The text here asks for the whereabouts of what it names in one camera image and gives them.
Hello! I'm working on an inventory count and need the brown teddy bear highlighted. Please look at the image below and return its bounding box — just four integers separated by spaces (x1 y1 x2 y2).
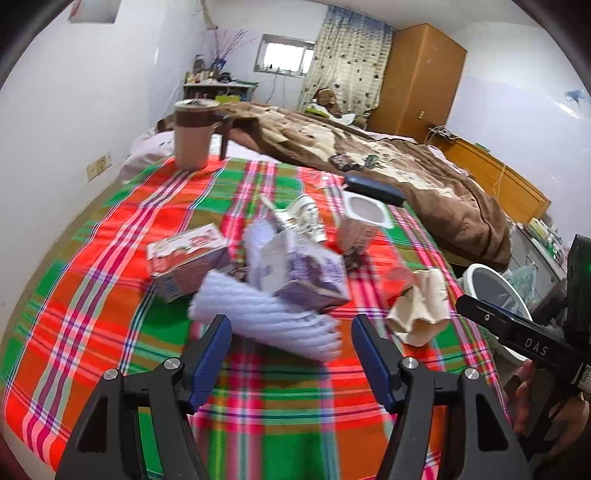
314 88 345 118

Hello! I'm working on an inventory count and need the white nightstand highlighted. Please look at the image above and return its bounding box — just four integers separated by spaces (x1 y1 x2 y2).
508 222 571 319

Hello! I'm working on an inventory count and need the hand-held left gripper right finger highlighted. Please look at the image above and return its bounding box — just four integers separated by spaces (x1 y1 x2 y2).
351 314 539 480

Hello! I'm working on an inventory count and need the white printed yogurt cup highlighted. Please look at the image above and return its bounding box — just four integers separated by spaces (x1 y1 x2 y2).
261 194 328 245

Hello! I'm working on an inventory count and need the patterned curtain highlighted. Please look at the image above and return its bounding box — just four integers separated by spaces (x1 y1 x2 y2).
298 6 393 116

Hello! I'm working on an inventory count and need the printed plastic bag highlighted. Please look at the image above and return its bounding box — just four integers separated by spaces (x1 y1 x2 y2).
505 265 537 303

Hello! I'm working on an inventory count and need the window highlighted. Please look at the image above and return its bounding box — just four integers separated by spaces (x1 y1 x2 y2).
254 34 317 79

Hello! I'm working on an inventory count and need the wooden headboard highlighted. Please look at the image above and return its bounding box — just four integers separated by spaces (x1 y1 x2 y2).
434 134 552 227

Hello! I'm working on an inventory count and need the brown lidded paper cup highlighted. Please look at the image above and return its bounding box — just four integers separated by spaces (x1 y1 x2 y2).
173 98 221 171

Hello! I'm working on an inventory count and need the white round trash bin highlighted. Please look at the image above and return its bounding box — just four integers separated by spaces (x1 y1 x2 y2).
462 262 536 370

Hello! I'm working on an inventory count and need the pile of small boxes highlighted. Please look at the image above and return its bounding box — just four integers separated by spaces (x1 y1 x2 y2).
526 217 565 259

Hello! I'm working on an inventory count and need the red drink carton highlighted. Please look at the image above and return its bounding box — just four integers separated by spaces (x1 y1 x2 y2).
147 224 232 303

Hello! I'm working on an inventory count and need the red green plaid cloth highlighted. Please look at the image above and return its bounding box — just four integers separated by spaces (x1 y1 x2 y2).
0 157 513 480

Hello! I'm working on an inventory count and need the purple drink carton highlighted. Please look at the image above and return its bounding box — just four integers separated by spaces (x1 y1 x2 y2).
259 228 350 315

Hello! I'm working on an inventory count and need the wall socket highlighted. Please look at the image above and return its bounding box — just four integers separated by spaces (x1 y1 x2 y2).
87 154 113 180

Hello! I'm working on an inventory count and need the wooden wardrobe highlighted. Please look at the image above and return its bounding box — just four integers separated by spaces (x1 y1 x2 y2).
367 23 467 144

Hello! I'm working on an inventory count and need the white foam wrap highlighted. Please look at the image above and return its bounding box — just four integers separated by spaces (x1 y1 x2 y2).
188 220 342 363

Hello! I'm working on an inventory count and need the white square yogurt tub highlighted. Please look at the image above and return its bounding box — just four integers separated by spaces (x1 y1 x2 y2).
339 190 394 252

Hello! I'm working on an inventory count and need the dark blue glasses case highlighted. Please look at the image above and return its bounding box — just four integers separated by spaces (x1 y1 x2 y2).
344 172 406 207

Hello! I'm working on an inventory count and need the small wooden table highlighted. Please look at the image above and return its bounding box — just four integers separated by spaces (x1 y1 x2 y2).
213 113 259 161

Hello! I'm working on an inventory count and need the brown plush blanket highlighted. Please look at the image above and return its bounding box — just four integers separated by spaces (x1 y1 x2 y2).
157 102 513 273

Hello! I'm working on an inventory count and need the vase with dry branches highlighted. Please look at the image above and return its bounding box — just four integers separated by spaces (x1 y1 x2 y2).
210 30 257 75

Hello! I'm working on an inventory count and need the crumpled beige paper bag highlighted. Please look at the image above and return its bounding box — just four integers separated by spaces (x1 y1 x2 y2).
385 268 451 347

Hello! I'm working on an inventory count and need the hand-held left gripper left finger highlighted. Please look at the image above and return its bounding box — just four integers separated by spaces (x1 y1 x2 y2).
55 314 232 480

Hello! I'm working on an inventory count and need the person's right hand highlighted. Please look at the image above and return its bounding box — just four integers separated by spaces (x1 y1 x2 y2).
512 359 591 462

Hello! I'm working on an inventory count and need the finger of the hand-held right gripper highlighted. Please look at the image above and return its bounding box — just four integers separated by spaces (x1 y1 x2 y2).
455 294 565 366

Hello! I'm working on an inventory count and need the cluttered shelf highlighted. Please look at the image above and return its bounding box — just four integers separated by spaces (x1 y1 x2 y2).
182 76 259 103

